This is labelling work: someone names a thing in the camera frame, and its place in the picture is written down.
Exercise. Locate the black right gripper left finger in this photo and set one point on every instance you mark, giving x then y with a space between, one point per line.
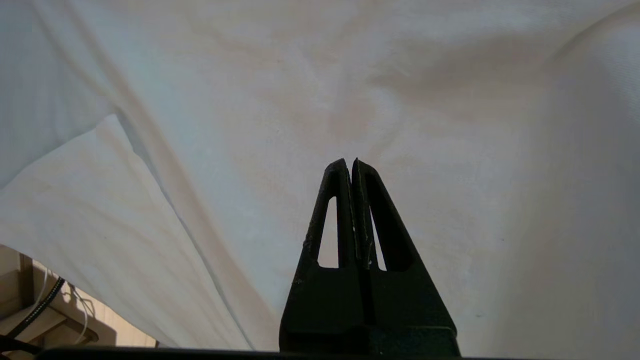
322 300

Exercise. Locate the white t-shirt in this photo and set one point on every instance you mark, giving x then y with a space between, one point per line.
350 100

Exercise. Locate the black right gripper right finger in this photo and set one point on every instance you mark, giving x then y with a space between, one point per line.
400 300

